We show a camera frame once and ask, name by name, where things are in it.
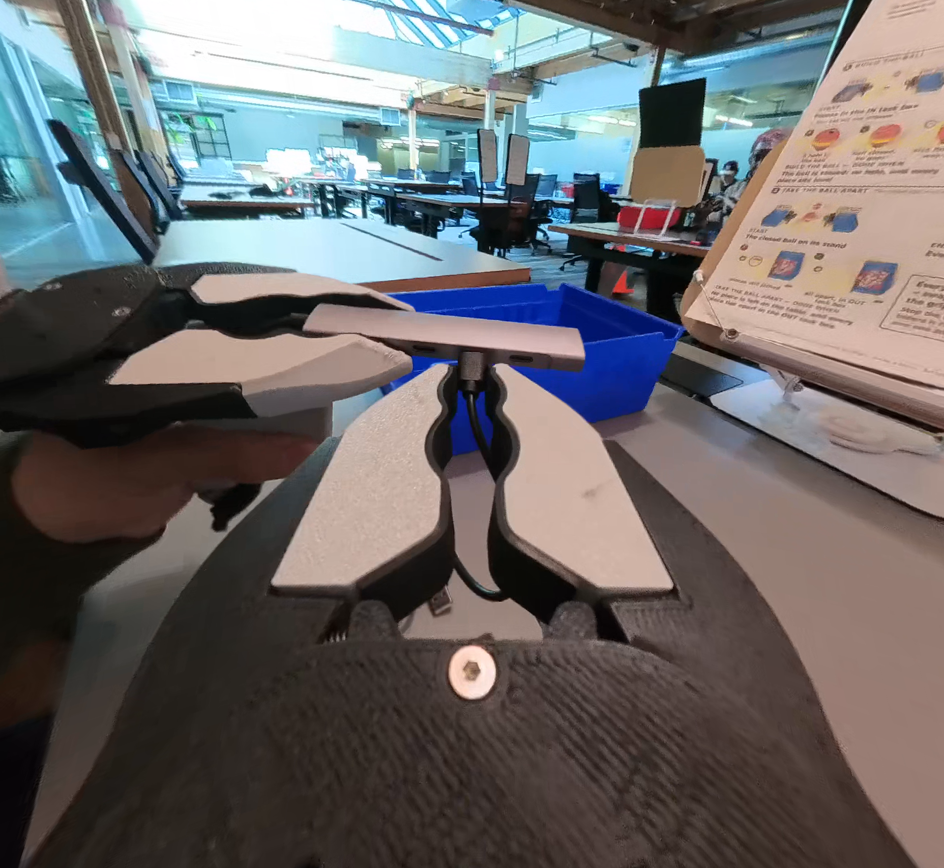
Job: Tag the small red bin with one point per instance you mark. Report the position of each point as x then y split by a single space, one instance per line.
649 218

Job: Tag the printed instruction sheet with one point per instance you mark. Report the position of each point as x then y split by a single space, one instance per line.
848 219

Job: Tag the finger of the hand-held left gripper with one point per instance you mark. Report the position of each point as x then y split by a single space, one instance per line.
280 289
280 367

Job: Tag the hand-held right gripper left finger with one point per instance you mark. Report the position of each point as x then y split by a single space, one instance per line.
369 499

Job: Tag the black office chair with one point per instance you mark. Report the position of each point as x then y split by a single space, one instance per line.
516 219

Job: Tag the black flat monitor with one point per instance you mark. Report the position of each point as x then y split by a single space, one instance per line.
96 182

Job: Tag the large grey-topped desk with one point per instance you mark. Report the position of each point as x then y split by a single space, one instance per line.
332 249

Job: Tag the person's left hand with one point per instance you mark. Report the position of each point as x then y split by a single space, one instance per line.
110 484

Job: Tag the black panel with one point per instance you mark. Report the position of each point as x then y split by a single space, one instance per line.
671 112

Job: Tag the orange traffic cone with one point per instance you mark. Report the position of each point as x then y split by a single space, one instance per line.
624 284

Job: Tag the rose metal USB hub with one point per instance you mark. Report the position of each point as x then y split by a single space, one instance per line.
442 333

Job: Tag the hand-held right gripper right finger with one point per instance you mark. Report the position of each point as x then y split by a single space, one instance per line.
575 507

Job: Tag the wooden clipboard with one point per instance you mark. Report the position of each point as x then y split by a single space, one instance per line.
700 315

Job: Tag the wooden-edged desk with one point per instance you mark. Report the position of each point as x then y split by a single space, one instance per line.
634 238

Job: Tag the beige board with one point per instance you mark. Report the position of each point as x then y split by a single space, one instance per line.
667 175

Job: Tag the person's left forearm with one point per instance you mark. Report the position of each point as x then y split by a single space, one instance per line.
44 588

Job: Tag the large blue plastic bin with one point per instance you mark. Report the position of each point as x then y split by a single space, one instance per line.
612 367

